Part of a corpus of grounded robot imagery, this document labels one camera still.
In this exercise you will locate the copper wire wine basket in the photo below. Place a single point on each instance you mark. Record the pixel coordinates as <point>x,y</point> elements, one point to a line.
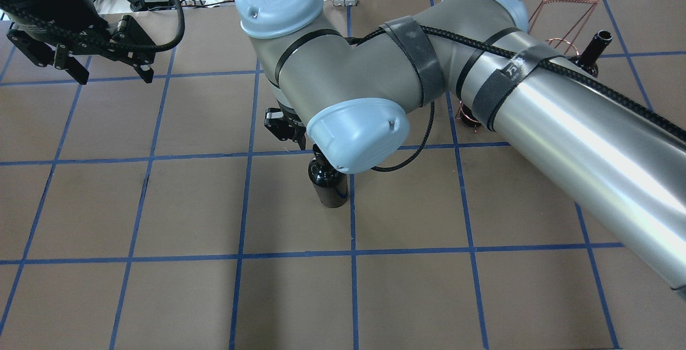
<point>560,22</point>

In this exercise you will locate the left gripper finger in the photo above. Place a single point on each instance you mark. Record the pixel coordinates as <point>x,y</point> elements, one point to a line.
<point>42,55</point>
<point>127,31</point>

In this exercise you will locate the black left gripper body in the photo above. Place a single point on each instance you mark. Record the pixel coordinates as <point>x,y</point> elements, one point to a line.
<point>81,42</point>

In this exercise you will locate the dark wine bottle being moved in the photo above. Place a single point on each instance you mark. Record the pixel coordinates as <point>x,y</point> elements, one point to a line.
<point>331,186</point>

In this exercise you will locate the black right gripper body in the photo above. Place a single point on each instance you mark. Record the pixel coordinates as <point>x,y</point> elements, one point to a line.
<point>277,123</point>

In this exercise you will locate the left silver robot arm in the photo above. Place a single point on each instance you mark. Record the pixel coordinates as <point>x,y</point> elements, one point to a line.
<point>55,32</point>

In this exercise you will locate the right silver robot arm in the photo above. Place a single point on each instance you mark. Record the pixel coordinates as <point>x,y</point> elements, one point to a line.
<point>620,161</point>

